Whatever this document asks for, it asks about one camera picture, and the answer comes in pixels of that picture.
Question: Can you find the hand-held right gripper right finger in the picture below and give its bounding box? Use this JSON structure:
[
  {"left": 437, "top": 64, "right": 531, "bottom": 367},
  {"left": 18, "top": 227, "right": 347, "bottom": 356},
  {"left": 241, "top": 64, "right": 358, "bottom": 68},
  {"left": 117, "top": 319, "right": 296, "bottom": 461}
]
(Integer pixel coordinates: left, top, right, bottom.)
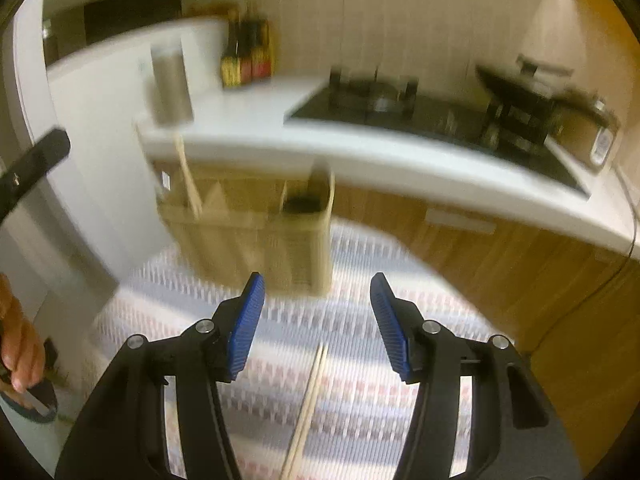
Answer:
[{"left": 369, "top": 272, "right": 583, "bottom": 480}]

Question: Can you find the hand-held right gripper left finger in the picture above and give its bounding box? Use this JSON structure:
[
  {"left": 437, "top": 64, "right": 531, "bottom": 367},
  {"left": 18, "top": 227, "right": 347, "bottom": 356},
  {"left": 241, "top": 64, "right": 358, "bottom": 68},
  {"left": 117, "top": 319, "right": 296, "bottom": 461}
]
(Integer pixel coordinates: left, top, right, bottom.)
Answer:
[{"left": 54, "top": 271, "right": 266, "bottom": 480}]

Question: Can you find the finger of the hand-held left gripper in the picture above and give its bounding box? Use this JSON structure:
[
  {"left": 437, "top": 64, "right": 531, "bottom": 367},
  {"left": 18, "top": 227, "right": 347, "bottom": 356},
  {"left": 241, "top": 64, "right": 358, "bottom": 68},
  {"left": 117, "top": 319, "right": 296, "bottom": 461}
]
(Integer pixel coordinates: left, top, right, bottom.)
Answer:
[{"left": 0, "top": 129, "right": 71, "bottom": 223}]

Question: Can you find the yellow plastic utensil basket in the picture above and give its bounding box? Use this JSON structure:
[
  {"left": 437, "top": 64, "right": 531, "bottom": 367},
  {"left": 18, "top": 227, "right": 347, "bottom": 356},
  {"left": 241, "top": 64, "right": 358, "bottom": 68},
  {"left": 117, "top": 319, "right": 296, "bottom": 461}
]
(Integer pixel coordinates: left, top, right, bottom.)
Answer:
[{"left": 135, "top": 125, "right": 336, "bottom": 296}]

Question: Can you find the wooden chopstick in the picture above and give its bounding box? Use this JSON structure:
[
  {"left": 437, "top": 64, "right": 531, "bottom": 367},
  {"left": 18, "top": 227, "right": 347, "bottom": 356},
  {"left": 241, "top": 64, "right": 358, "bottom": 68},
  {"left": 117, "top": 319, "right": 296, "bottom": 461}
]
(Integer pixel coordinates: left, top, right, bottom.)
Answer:
[
  {"left": 174, "top": 132, "right": 203, "bottom": 221},
  {"left": 287, "top": 345, "right": 328, "bottom": 480},
  {"left": 280, "top": 346, "right": 323, "bottom": 480}
]

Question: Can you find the person's left hand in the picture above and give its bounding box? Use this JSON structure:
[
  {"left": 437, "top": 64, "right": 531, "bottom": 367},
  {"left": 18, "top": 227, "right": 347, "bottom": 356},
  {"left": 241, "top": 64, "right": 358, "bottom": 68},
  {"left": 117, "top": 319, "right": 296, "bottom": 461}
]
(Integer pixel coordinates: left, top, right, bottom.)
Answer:
[{"left": 0, "top": 274, "right": 46, "bottom": 393}]

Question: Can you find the white refrigerator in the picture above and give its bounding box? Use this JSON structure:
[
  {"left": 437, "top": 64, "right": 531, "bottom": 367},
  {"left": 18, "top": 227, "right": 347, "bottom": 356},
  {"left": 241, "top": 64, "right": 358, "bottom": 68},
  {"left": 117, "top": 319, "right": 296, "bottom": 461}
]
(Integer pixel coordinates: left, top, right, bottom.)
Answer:
[{"left": 45, "top": 15, "right": 231, "bottom": 281}]

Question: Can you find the striped woven tablecloth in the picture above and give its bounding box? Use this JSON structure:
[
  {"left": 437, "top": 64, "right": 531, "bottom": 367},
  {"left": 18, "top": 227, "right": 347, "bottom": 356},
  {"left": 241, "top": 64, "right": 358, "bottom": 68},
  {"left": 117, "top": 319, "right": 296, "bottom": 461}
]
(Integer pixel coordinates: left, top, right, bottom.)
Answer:
[{"left": 82, "top": 220, "right": 526, "bottom": 480}]

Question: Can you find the wooden base cabinet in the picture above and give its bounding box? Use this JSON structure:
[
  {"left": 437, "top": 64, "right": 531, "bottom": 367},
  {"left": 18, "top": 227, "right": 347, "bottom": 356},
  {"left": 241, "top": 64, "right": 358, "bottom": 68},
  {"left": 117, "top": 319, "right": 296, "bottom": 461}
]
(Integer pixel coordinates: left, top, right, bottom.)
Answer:
[{"left": 150, "top": 160, "right": 640, "bottom": 461}]

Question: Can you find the grey thermos flask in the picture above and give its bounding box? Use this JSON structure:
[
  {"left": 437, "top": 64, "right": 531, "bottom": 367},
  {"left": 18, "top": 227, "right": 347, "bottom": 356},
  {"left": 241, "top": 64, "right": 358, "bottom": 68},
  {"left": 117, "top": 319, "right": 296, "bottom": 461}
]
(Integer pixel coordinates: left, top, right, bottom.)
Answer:
[{"left": 150, "top": 42, "right": 196, "bottom": 126}]

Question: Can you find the white kitchen countertop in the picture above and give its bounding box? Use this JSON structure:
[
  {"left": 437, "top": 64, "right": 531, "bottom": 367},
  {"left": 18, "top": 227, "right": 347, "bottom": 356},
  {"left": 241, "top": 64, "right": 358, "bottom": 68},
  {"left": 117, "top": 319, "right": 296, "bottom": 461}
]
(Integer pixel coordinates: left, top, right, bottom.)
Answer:
[{"left": 135, "top": 72, "right": 640, "bottom": 261}]

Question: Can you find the black gas stove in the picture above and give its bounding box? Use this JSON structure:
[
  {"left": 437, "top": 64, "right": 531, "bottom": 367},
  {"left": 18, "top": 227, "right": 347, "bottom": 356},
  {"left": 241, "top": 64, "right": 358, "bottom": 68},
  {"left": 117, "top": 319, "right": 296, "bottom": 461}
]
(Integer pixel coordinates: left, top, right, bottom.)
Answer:
[{"left": 285, "top": 62, "right": 591, "bottom": 196}]

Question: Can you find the dark soy sauce bottle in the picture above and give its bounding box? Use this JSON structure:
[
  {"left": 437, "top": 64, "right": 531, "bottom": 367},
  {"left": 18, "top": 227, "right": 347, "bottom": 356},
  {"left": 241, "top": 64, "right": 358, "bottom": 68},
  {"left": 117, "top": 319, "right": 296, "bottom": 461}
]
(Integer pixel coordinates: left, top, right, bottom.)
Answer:
[{"left": 221, "top": 7, "right": 251, "bottom": 88}]

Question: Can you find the red label sauce bottle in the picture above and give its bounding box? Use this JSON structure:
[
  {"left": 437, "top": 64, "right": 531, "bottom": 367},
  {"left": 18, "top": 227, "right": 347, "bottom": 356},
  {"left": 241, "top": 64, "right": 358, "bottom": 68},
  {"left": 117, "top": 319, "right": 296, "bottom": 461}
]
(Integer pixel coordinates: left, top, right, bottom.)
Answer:
[{"left": 245, "top": 15, "right": 276, "bottom": 81}]

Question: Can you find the black wok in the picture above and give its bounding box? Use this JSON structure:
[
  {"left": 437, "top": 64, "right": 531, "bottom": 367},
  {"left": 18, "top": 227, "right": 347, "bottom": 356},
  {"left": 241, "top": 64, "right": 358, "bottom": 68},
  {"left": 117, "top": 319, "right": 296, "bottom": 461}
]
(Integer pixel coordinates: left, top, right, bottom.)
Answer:
[{"left": 475, "top": 55, "right": 576, "bottom": 116}]

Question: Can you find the golden rice cooker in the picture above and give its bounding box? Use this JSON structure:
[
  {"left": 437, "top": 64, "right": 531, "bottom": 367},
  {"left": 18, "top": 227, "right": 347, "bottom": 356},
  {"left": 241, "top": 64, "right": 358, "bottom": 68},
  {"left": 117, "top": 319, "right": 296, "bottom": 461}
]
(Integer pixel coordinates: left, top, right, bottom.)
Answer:
[{"left": 550, "top": 87, "right": 621, "bottom": 171}]

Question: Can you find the black power cable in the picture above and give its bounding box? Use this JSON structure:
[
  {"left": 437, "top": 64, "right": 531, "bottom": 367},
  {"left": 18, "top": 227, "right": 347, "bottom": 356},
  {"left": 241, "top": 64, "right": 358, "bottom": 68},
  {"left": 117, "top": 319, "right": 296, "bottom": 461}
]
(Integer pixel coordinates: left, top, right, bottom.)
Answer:
[{"left": 530, "top": 170, "right": 640, "bottom": 356}]

